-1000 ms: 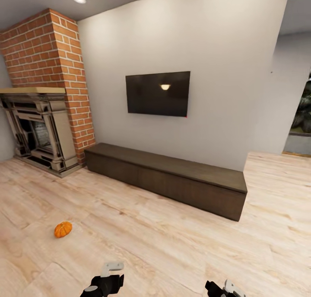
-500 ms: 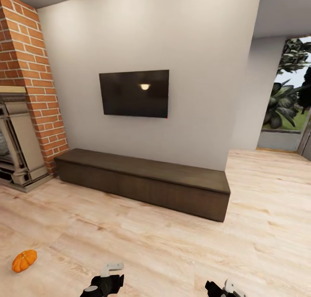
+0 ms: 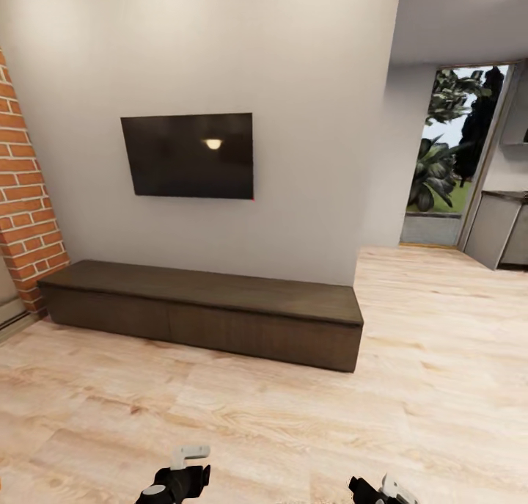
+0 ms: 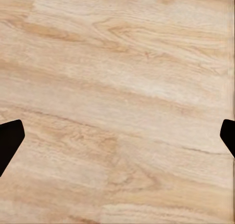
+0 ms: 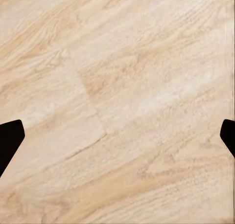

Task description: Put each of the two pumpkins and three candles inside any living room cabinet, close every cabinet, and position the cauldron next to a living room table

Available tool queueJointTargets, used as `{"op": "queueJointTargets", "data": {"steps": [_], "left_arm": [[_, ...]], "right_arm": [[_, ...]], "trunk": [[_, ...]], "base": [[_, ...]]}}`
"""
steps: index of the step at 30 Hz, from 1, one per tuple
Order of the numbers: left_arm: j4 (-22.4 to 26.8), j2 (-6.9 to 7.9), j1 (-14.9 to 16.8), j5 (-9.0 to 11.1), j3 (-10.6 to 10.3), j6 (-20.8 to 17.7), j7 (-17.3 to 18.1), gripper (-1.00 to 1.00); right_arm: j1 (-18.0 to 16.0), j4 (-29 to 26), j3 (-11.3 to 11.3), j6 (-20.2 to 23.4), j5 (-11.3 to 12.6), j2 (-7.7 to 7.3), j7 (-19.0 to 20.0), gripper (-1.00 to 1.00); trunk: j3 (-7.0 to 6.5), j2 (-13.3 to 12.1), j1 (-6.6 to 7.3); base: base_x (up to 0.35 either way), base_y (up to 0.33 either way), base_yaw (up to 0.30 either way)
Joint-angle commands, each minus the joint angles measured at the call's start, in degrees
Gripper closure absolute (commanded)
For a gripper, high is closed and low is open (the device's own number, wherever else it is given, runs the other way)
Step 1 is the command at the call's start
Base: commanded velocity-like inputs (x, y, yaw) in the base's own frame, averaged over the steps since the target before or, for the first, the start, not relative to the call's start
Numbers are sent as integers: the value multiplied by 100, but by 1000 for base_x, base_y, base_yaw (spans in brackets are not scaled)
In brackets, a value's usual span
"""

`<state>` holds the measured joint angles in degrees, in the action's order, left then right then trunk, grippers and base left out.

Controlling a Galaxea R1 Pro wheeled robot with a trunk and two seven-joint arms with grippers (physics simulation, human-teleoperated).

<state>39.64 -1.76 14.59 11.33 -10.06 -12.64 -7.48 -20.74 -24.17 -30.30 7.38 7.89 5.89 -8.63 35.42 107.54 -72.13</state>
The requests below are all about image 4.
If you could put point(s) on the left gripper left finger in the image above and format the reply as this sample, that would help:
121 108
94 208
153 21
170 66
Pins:
11 136

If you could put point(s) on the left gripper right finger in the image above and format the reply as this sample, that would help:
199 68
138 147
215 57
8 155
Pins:
227 134

